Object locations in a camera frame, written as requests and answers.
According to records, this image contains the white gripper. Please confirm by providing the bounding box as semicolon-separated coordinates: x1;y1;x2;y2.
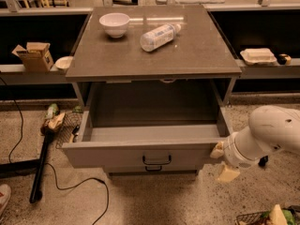
210;132;259;183

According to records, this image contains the grey top drawer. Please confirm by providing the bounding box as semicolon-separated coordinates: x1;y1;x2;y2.
62;110;232;174

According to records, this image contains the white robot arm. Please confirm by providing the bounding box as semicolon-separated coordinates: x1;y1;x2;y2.
210;105;300;183

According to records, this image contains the grey drawer cabinet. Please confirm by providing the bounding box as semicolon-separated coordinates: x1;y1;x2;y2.
65;5;243;182

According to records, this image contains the white foam takeout container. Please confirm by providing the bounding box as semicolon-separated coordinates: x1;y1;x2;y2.
240;48;277;65

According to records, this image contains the small dark round object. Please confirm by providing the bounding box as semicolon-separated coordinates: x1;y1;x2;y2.
277;53;292;65

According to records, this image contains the clear plastic bottle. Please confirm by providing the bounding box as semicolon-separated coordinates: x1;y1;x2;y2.
140;24;181;53

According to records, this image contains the white ceramic bowl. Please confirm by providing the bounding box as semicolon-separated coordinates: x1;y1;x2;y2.
99;12;130;38

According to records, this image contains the green bottle on floor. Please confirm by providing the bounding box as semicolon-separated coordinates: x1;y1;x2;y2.
45;103;60;119

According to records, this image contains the brown bread bag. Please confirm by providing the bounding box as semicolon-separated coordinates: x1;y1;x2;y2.
40;112;66;135

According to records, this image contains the small white bowl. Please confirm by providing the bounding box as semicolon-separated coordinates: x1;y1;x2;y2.
55;56;73;70

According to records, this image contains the black metal table leg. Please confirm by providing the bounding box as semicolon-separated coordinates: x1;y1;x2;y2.
29;131;54;203

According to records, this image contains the brown cardboard box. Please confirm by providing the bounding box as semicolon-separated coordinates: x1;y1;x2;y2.
11;42;53;72

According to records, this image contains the white sneaker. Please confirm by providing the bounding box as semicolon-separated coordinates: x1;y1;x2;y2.
0;184;11;217

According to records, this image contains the wire basket with groceries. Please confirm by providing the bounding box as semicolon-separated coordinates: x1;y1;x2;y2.
235;205;300;225

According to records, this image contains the wire mesh basket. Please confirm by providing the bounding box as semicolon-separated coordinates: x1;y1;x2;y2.
55;112;83;149

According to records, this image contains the black floor cable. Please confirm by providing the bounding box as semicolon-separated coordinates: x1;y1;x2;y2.
0;77;110;225

